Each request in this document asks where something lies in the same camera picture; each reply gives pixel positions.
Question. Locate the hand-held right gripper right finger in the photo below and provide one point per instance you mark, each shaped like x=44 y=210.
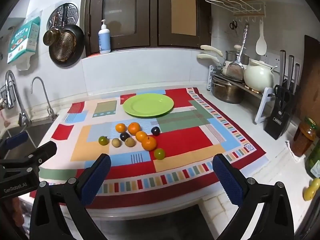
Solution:
x=228 y=180

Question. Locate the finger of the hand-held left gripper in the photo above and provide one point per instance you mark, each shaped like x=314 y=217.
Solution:
x=16 y=140
x=41 y=152

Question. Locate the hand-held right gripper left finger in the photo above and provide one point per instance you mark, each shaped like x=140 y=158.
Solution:
x=96 y=180

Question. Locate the green round fruit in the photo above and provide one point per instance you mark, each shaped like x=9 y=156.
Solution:
x=103 y=140
x=159 y=153

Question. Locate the small brown fruit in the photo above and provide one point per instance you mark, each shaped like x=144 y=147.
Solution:
x=130 y=142
x=116 y=142

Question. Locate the dark purple plum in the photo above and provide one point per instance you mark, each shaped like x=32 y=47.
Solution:
x=155 y=131
x=124 y=136

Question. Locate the orange with stem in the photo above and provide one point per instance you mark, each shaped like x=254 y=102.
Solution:
x=149 y=143

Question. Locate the green plate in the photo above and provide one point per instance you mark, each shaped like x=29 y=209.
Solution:
x=148 y=105

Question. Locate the steel sink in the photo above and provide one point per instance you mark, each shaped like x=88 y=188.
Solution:
x=37 y=130

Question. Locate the chrome sink faucet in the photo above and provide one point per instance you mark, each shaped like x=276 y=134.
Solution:
x=23 y=116

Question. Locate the slim gooseneck faucet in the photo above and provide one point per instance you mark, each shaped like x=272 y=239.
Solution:
x=50 y=110

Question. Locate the small orange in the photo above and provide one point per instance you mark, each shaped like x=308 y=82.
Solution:
x=141 y=136
x=120 y=127

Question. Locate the colourful patchwork cloth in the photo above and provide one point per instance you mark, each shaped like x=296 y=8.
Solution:
x=185 y=140

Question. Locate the black knife block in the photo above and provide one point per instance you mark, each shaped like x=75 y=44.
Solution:
x=275 y=122

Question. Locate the white plastic bag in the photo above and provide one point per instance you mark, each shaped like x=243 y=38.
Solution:
x=23 y=63

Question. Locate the white kitchen shelf rack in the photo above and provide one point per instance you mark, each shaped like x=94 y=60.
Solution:
x=262 y=107

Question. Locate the yellow plastic object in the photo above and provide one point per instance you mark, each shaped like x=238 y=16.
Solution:
x=311 y=188

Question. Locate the amber jar with green lid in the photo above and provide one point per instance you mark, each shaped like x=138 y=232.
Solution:
x=303 y=140

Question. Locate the large steel pot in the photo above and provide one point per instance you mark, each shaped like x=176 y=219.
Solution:
x=227 y=92

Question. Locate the green glass bottle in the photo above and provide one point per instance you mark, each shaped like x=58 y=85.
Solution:
x=315 y=162

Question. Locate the teal cardboard box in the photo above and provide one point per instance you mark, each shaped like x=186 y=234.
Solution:
x=23 y=40

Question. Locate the black frying pan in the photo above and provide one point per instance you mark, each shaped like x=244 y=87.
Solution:
x=65 y=48

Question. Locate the black kitchen scissors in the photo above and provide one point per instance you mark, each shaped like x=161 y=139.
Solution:
x=282 y=90

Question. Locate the white ceramic teapot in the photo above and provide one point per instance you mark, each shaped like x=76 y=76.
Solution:
x=257 y=77

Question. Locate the small brass pot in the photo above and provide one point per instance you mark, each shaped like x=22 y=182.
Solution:
x=52 y=37

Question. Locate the steel pot with lid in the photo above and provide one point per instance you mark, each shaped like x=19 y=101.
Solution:
x=231 y=55

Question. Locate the dark brown wooden board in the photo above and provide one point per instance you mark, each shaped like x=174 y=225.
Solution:
x=310 y=80

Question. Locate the white pump bottle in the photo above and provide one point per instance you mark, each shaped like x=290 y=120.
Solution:
x=104 y=40

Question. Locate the white rice paddle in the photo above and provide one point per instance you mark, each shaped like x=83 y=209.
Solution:
x=261 y=46

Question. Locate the round metal steamer rack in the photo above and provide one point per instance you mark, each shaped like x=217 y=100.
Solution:
x=72 y=13

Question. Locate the black hanging scissors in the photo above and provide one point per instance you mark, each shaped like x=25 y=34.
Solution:
x=233 y=25

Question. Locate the brown framed window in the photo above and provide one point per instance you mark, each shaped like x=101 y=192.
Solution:
x=150 y=12

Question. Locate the white wall socket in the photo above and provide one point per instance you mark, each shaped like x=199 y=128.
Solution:
x=272 y=58

